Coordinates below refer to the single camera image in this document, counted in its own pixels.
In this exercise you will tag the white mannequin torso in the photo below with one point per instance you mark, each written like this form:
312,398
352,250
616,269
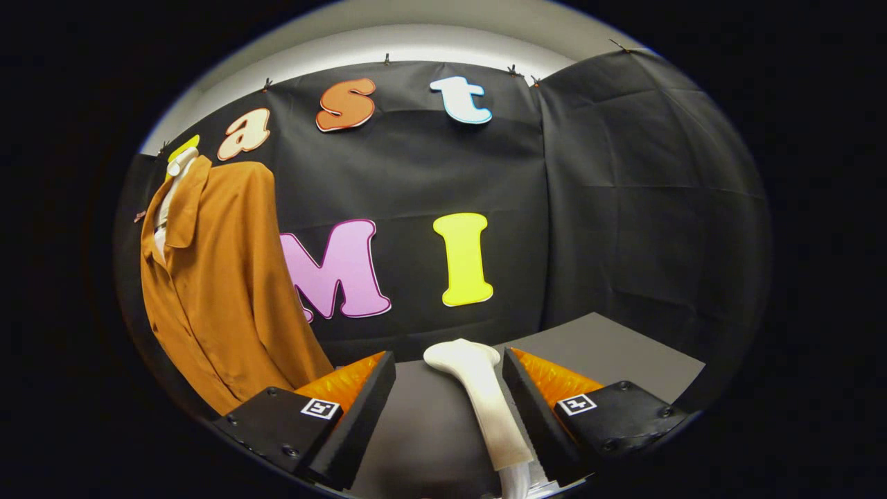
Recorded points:
181,163

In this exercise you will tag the brown button shirt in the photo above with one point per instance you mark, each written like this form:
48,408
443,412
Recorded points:
222,291

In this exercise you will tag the black backdrop cloth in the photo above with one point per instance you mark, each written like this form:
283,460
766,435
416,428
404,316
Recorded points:
624,208

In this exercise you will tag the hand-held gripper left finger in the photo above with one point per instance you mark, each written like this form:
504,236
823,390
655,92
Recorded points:
357,430

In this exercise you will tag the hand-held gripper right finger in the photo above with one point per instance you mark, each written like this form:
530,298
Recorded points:
537,423

